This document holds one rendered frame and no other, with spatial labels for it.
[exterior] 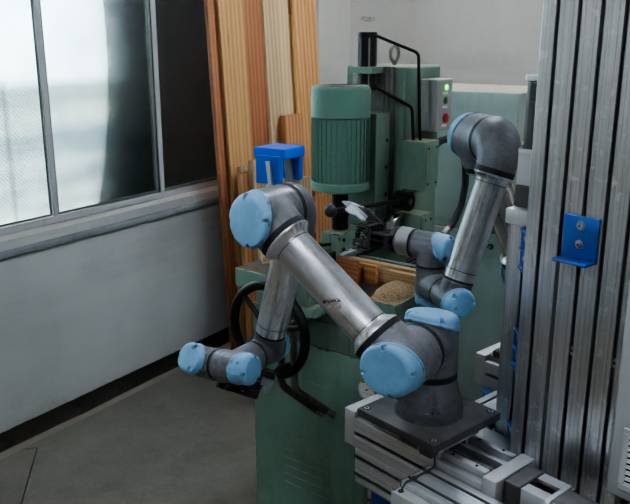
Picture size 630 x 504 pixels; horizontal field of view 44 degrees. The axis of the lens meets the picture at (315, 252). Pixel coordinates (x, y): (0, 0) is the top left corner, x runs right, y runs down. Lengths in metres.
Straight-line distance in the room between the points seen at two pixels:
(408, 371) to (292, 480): 1.18
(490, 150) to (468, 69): 2.76
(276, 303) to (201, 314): 2.21
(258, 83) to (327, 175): 1.78
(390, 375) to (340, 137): 0.93
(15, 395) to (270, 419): 1.20
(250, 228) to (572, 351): 0.69
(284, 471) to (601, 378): 1.30
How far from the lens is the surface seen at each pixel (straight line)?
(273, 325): 1.86
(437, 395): 1.67
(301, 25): 4.28
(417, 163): 2.40
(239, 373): 1.79
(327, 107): 2.24
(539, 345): 1.68
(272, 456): 2.63
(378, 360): 1.51
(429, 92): 2.47
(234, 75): 3.80
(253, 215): 1.60
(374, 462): 1.83
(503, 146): 1.86
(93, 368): 3.59
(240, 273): 2.46
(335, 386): 2.34
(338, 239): 2.33
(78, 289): 3.43
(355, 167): 2.27
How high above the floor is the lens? 1.61
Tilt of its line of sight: 16 degrees down
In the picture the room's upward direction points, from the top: straight up
